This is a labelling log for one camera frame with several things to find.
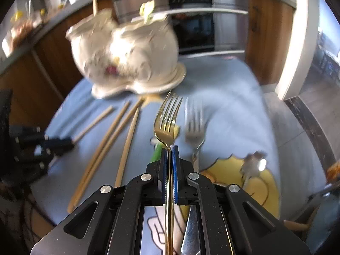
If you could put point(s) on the right wooden cabinet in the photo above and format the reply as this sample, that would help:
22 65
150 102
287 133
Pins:
269 33

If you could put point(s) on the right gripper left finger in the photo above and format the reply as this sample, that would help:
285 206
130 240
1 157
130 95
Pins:
110 221

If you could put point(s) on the silver fork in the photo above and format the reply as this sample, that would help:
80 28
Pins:
194 128

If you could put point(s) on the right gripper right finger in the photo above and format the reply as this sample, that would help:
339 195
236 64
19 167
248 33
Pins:
229 220

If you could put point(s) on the green yellow tulip spoon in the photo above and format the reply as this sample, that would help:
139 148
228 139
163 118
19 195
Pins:
157 145

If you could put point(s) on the brown wooden cabinet door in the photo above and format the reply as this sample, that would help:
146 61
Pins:
43 73

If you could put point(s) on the yellow tulip spoon in holder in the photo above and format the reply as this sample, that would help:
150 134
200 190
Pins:
146 10

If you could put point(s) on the white floral ceramic utensil holder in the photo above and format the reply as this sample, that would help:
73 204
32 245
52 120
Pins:
139 56

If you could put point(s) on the black oven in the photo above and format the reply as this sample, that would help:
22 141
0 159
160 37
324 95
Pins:
206 26

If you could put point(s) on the gold fork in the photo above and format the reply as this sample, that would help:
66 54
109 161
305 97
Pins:
164 131

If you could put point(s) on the silver knife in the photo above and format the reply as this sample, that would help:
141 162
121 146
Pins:
191 241

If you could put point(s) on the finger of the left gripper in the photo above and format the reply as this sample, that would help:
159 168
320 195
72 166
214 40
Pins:
56 146

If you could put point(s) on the wooden chopstick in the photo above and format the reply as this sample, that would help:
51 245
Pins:
73 123
124 120
96 155
126 150

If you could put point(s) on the chopstick standing in holder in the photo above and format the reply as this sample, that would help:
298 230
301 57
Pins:
95 7

